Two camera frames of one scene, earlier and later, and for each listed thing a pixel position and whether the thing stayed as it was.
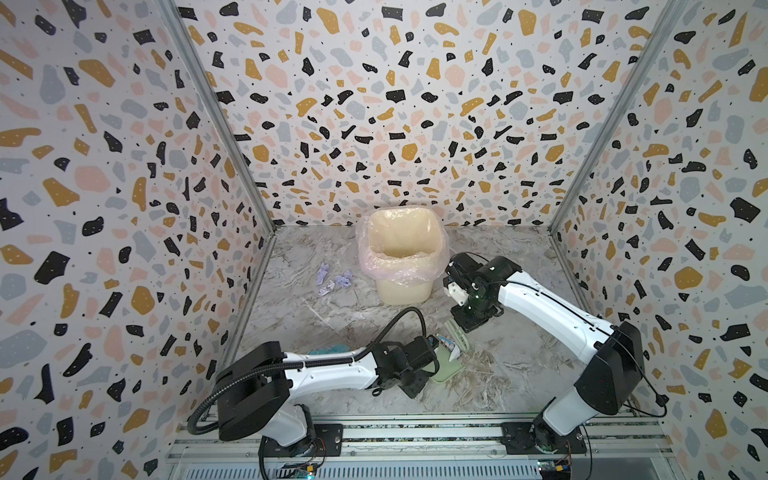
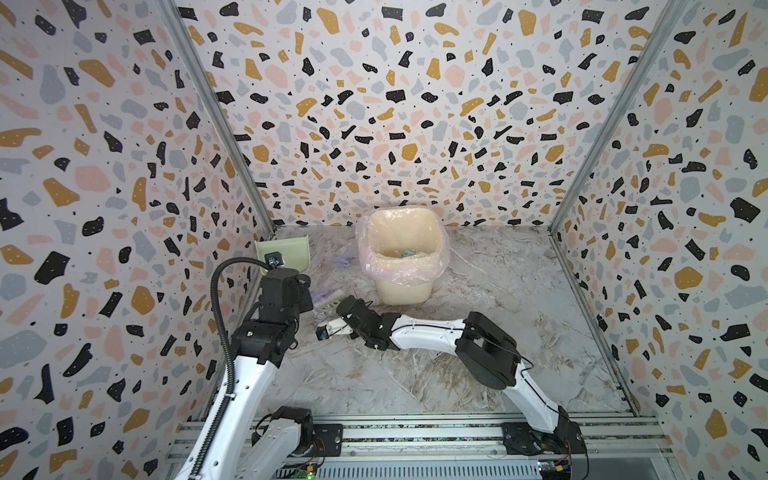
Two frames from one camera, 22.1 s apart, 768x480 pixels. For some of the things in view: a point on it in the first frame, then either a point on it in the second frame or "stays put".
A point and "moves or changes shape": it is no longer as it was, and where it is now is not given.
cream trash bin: x=403 y=250 stays put
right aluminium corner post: x=656 y=40 stays put
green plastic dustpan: x=447 y=368 to x=295 y=252
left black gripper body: x=414 y=382 to x=305 y=301
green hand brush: x=457 y=335 moves or changes shape
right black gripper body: x=471 y=312 to x=352 y=315
